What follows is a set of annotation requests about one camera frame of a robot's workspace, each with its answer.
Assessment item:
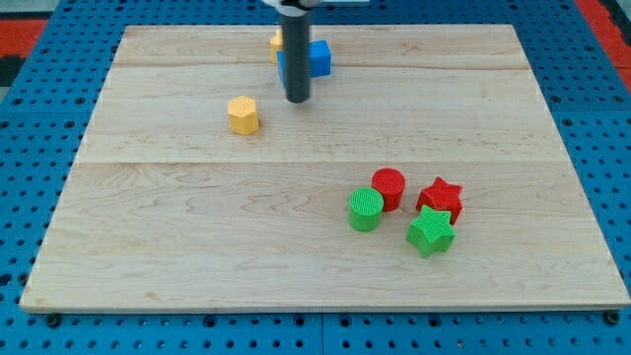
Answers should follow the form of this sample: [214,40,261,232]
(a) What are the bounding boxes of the blue cube block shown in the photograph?
[310,39,331,78]

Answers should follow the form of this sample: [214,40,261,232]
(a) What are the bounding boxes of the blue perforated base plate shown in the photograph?
[1,1,630,354]

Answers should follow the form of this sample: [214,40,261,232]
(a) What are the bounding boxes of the green star block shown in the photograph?
[406,205,456,258]

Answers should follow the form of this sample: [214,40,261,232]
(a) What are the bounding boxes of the blue triangle block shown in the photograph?
[276,50,286,87]

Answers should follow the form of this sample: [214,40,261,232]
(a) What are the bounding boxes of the yellow block behind rod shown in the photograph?
[269,29,284,64]

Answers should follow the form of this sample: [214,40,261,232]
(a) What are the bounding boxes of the red star block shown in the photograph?
[415,177,463,225]

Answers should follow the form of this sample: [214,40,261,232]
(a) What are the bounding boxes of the red cylinder block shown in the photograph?
[371,168,406,212]

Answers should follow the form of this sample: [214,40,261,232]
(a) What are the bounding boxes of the light wooden board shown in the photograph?
[21,25,630,314]

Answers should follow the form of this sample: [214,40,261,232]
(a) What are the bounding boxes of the yellow hexagon block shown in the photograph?
[228,96,259,135]

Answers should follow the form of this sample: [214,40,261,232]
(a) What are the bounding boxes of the green cylinder block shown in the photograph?
[348,187,385,232]

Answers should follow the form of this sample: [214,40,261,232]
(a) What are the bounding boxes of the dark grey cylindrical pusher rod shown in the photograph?
[280,5,311,104]

